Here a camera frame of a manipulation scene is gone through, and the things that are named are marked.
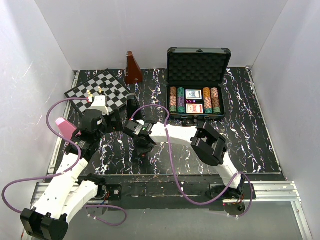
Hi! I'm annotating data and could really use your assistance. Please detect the red playing card deck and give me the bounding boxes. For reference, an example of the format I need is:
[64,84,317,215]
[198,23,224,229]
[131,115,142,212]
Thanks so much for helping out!
[186,103,204,114]

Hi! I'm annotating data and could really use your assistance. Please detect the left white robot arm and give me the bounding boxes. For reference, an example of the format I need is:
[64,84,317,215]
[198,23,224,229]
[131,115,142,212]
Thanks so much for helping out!
[20,107,122,240]

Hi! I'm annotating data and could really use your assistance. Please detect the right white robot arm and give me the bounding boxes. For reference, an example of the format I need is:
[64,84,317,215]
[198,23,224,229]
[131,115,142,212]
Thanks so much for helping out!
[123,120,245,199]

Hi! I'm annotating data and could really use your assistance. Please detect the pink metronome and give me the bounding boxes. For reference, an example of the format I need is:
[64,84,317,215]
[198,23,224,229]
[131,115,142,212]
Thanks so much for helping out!
[55,117,77,141]

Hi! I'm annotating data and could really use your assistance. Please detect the black white chessboard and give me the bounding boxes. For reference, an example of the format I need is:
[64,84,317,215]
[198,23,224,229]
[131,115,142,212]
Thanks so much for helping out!
[64,70,130,114]

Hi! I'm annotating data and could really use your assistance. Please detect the leftmost poker chip row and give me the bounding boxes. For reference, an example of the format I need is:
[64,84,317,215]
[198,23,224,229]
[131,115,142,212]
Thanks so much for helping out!
[169,86,177,114]

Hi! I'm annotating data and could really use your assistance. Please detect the poker chip row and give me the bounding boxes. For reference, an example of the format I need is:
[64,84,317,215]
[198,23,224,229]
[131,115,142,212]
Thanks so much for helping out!
[210,87,221,114]
[169,86,177,114]

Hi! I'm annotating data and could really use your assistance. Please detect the green purple chip row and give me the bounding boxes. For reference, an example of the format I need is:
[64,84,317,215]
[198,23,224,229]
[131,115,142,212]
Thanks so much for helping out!
[177,87,185,114]

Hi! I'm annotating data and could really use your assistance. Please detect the brown wooden metronome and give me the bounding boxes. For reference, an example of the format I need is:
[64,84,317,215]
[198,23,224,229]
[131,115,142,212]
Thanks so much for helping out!
[125,51,143,85]

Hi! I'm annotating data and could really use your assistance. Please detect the blue playing card deck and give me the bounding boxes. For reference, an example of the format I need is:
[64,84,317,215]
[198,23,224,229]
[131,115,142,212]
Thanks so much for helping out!
[185,89,203,100]

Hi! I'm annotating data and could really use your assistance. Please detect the black front mounting bar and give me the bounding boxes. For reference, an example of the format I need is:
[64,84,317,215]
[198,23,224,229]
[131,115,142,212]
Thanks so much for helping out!
[74,173,241,211]

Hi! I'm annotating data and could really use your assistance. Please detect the orange green chip row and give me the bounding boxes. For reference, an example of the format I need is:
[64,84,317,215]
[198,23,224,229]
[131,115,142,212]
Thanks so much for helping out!
[203,87,213,114]

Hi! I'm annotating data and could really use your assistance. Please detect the black poker chip case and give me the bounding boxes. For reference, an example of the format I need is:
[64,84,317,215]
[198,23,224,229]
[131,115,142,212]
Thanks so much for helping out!
[166,47,232,122]

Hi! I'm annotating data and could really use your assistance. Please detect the rightmost poker chip row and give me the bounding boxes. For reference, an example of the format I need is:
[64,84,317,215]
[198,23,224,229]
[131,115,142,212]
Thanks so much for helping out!
[210,87,221,114]

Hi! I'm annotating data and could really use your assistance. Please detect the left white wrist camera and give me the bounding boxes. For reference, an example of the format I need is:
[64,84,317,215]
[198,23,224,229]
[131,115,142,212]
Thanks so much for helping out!
[88,95,109,116]

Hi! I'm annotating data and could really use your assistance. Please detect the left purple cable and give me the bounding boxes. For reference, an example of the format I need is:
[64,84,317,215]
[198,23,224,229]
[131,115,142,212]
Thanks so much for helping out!
[1,97,128,227]

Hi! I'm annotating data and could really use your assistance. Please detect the aluminium rail frame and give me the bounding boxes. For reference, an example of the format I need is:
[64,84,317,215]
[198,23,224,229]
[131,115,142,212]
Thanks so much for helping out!
[21,66,313,240]

